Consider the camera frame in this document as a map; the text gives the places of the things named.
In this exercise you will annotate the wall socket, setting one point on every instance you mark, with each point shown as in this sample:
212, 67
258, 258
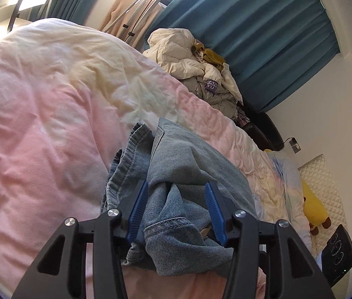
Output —
294, 145

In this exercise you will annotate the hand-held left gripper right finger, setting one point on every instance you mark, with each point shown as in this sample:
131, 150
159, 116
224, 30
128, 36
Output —
216, 215

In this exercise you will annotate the grey jacket with purple label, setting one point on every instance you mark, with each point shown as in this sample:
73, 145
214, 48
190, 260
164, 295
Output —
216, 102

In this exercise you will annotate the beige hanging sweater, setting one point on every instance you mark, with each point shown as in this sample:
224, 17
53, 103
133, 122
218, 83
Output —
119, 12

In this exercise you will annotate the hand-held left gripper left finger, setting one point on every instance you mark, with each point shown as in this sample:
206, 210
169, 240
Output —
138, 208

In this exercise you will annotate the wide teal curtain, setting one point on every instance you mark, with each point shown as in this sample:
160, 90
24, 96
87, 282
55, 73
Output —
256, 37

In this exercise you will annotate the cream puffer jacket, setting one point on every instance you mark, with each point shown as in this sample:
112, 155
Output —
169, 49

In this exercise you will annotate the blue denim jeans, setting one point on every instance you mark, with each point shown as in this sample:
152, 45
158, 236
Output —
176, 162

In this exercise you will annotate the yellow plush toy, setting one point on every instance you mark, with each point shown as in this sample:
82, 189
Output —
313, 205

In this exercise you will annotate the mustard yellow garment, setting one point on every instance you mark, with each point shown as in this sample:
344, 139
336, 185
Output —
213, 56

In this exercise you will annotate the pink and cream duvet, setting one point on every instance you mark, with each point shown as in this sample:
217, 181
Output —
54, 115

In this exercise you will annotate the floral patterned cloth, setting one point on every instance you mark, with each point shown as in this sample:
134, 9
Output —
242, 116

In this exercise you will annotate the cream quilted headboard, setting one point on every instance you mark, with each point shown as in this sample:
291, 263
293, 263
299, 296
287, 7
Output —
322, 177

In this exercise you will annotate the black armchair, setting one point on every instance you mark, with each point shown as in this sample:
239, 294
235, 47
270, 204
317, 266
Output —
263, 127

